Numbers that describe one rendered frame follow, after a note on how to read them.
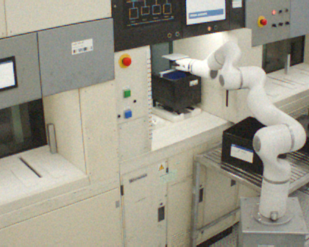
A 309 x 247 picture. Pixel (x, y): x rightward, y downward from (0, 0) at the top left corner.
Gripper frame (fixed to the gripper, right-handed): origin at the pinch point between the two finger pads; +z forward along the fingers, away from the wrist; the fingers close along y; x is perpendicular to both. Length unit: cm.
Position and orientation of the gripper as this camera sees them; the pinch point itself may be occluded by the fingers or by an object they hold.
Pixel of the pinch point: (175, 60)
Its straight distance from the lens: 271.5
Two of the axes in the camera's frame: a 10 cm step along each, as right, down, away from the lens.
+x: -0.4, -9.4, -3.5
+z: -5.9, -2.6, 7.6
